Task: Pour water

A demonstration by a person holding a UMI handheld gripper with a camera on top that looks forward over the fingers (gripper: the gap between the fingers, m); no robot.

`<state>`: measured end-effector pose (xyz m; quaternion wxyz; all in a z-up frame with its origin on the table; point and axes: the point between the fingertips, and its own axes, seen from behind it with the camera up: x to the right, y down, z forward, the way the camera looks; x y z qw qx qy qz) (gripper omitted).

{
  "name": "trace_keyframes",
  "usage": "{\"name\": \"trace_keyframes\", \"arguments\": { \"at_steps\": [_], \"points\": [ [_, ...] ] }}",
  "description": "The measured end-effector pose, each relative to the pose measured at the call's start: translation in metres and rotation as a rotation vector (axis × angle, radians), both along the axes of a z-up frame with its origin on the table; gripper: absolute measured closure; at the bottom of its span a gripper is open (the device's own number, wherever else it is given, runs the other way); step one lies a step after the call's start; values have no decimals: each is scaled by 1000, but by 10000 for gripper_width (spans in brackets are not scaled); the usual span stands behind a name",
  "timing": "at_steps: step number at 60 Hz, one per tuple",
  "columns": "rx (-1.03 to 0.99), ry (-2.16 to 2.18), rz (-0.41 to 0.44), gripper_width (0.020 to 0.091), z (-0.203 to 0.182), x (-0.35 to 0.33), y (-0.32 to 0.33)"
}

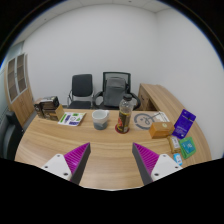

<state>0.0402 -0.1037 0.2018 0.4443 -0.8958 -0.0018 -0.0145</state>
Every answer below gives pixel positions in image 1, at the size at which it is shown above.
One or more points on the black padded office chair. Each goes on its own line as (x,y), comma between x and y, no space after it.
(82,85)

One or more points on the white and grey mug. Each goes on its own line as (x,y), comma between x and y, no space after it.
(100,118)

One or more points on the wooden side desk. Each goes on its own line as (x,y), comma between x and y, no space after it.
(160,96)

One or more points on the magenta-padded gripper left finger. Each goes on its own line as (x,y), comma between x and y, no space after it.
(75,159)

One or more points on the clear black-capped drink bottle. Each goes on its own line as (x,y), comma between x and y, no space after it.
(125,115)

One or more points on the purple packet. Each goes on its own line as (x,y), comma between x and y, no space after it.
(184,124)

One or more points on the white printed sticker sheet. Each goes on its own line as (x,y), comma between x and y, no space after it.
(71,119)

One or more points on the green packet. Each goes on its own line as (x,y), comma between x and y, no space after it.
(188,147)

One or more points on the grey backpack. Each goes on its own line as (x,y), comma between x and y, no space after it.
(115,91)

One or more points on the orange cardboard box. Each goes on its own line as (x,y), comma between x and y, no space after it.
(161,130)

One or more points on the small tan snack packet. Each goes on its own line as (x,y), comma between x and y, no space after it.
(174,144)

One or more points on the small blue packet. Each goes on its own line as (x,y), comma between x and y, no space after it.
(178,159)

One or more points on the brown cardboard box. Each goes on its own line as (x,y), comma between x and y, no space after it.
(57,115)

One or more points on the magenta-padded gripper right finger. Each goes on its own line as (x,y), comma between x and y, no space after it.
(150,160)

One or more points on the black sofa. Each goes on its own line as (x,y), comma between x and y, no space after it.
(8,136)

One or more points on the black mesh-back office chair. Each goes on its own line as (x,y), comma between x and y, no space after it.
(99,100)

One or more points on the wooden glass-door cabinet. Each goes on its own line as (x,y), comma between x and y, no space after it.
(18,90)

